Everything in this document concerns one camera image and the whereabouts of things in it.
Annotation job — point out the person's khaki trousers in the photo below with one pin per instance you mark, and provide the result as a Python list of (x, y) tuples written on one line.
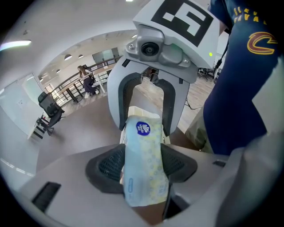
[(197, 130)]

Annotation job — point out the long ceiling light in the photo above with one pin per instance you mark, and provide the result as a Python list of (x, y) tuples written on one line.
[(15, 44)]

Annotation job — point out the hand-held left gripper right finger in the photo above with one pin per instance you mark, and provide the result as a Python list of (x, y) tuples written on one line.
[(199, 188)]

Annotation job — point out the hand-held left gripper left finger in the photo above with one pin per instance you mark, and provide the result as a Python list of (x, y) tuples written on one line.
[(73, 199)]

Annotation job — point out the pale blue patterned packet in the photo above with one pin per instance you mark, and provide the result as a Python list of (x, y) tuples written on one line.
[(144, 159)]

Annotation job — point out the black office chair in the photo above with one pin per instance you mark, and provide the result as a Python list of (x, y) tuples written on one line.
[(52, 108), (204, 74)]

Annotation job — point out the white desk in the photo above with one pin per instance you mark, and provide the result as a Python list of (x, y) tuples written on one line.
[(36, 131)]

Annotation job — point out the black railing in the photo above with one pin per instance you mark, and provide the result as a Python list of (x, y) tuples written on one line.
[(71, 84)]

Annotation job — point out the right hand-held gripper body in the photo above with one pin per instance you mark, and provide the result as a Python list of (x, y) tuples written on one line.
[(177, 33)]

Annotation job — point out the person's navy t-shirt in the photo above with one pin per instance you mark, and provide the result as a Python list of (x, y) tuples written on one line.
[(239, 88)]

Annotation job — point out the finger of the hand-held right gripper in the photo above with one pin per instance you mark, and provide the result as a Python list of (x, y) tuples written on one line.
[(177, 104), (114, 95)]

